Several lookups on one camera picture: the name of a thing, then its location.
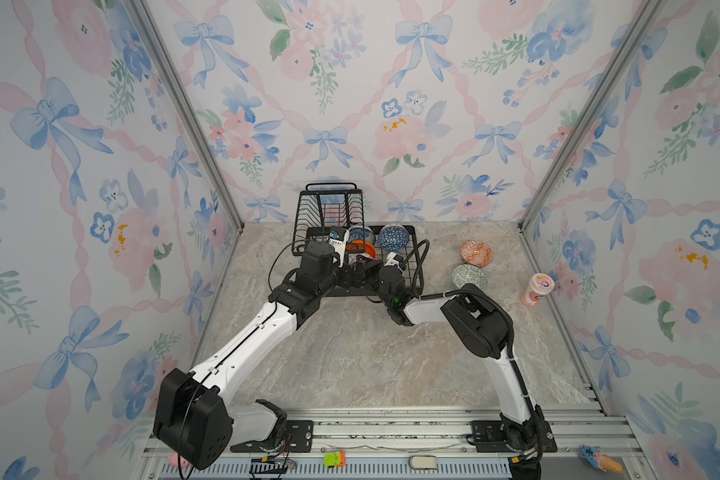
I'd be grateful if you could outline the white small eraser block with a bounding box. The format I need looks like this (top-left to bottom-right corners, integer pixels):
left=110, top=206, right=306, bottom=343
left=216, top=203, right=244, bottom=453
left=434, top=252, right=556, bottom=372
left=408, top=455, right=438, bottom=471

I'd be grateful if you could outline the green patterned bowl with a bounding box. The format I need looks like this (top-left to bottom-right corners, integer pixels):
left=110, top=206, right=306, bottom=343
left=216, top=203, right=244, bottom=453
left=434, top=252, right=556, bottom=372
left=451, top=264, right=488, bottom=289

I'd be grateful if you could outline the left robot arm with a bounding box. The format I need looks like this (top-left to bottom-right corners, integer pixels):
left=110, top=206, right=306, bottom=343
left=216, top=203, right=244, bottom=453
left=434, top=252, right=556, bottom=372
left=153, top=240, right=346, bottom=470

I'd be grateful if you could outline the aluminium corner post right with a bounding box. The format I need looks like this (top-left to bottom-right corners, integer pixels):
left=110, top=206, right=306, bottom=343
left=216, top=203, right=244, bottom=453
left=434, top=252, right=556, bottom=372
left=518, top=0, right=665, bottom=234

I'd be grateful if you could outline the blue triangle pattern bowl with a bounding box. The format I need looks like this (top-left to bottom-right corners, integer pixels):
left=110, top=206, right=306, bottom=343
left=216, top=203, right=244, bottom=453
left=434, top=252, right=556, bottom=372
left=377, top=224, right=410, bottom=252

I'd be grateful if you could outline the blue floral bowl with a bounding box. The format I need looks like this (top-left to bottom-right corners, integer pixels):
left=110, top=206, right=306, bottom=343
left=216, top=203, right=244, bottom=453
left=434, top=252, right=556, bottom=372
left=348, top=225, right=375, bottom=244

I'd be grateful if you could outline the green orange small block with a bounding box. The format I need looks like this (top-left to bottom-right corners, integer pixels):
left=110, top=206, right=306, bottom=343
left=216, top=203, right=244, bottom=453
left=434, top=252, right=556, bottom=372
left=323, top=451, right=346, bottom=468

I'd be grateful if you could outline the pink toy pig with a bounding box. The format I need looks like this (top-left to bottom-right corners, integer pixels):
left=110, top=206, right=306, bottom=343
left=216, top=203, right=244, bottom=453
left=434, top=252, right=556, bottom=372
left=168, top=454, right=189, bottom=469

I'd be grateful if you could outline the red patterned bowl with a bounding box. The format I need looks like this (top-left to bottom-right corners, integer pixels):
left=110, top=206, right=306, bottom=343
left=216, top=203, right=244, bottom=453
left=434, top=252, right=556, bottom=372
left=460, top=240, right=494, bottom=268

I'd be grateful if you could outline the orange plastic bowl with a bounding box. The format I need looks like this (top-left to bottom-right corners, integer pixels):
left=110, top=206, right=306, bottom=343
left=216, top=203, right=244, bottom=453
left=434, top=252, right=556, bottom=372
left=346, top=241, right=377, bottom=258

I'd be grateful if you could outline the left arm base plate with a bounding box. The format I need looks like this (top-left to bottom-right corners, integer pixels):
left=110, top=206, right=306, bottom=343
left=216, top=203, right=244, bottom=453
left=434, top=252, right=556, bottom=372
left=229, top=420, right=314, bottom=454

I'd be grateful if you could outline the aluminium front rail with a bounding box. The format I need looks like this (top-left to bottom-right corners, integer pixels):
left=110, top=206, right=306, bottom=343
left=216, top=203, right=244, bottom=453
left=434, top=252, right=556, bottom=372
left=137, top=404, right=655, bottom=480

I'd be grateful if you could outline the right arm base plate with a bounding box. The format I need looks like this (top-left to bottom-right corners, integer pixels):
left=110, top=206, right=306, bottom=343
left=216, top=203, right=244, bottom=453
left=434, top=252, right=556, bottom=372
left=467, top=420, right=538, bottom=456

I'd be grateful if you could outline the ice cream cone toy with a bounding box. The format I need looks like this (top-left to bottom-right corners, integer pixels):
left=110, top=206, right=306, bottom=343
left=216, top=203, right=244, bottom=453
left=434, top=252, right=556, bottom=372
left=580, top=445, right=623, bottom=475

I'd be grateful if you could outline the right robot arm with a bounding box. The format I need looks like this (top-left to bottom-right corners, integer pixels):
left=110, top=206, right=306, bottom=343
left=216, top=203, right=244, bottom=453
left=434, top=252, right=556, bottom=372
left=354, top=260, right=548, bottom=462

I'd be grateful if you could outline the black wire dish rack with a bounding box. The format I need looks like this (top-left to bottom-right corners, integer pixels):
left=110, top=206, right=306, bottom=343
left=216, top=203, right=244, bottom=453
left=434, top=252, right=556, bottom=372
left=291, top=182, right=427, bottom=295

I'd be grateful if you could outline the pink yogurt cup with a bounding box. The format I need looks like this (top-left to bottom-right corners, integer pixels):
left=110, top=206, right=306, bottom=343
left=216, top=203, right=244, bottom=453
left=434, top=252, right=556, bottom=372
left=520, top=273, right=556, bottom=307

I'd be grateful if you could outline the aluminium corner post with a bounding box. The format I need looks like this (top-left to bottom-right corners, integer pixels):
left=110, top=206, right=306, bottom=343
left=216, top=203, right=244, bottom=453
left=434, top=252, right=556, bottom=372
left=518, top=0, right=665, bottom=234
left=124, top=0, right=244, bottom=234

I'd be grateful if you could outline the aluminium corner post left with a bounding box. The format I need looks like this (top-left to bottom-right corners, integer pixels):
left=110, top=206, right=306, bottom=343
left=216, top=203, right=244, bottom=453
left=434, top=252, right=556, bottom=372
left=124, top=0, right=244, bottom=234

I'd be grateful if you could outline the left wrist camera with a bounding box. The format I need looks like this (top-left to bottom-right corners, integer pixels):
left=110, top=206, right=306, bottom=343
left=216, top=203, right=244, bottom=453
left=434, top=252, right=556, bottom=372
left=328, top=226, right=349, bottom=267

